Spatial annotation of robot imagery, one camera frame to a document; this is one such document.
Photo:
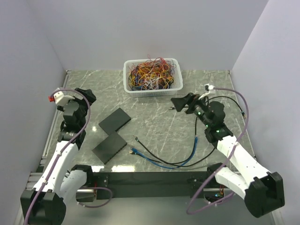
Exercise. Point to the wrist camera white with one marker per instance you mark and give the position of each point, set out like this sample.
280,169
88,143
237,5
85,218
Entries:
209,87
59,98

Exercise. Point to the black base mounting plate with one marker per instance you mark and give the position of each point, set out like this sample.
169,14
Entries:
150,184

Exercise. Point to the aluminium frame rail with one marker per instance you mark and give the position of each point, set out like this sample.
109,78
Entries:
34,176

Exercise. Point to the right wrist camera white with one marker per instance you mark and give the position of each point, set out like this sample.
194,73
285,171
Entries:
209,87

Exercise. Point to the black network switch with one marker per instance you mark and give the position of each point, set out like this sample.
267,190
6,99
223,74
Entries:
115,121
109,147

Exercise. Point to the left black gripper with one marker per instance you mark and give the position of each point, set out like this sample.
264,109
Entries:
84,101

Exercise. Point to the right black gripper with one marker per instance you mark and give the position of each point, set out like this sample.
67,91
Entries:
179,103

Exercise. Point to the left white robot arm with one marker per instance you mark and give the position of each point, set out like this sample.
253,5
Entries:
46,203

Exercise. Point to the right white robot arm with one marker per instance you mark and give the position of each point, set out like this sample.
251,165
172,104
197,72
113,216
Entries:
261,190

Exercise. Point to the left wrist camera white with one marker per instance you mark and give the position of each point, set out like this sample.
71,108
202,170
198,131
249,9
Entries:
59,98

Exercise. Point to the white plastic basket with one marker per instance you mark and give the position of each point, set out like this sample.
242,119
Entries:
152,77

